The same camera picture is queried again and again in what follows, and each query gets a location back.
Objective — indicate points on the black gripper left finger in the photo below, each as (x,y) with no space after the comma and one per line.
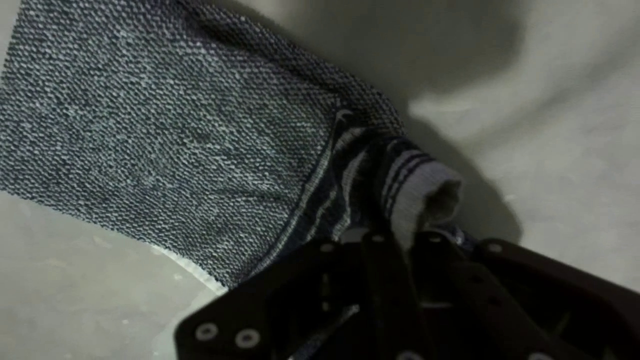
(313,300)

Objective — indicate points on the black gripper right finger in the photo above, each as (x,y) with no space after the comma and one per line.
(526,307)

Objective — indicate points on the grey knitted sock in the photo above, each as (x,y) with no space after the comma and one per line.
(166,132)

